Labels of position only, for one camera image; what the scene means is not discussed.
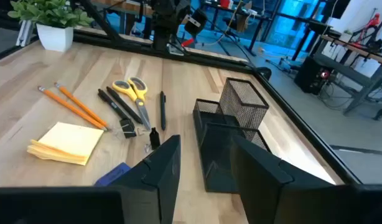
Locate black computer tower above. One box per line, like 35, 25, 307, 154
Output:
294, 55, 332, 95

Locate small black binder clip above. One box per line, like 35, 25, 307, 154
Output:
143, 126, 162, 154

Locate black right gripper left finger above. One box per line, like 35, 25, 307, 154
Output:
109, 134, 182, 224

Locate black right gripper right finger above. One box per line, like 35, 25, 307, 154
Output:
230, 135, 338, 224

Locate silver aluminium extrusion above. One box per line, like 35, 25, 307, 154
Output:
16, 19, 35, 48

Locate black pen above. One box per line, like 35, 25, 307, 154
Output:
97, 88, 129, 123
105, 86, 144, 124
159, 90, 167, 131

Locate orange pencil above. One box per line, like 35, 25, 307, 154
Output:
37, 85, 108, 131
54, 82, 109, 128

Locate black mesh desk organizer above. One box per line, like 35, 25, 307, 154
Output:
192, 77, 272, 194

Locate wooden-top desk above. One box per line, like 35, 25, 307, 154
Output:
312, 34, 382, 121

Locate green plant in white pot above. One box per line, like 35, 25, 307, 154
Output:
7, 0, 95, 53

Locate yellow sticky note pad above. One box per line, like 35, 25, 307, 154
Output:
26, 121, 105, 167

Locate blue binder clip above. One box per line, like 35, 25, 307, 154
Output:
93, 162, 132, 187

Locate yellow-handled scissors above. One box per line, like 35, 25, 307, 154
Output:
111, 76, 152, 132

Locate large black binder clip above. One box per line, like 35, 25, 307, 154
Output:
118, 117, 137, 139

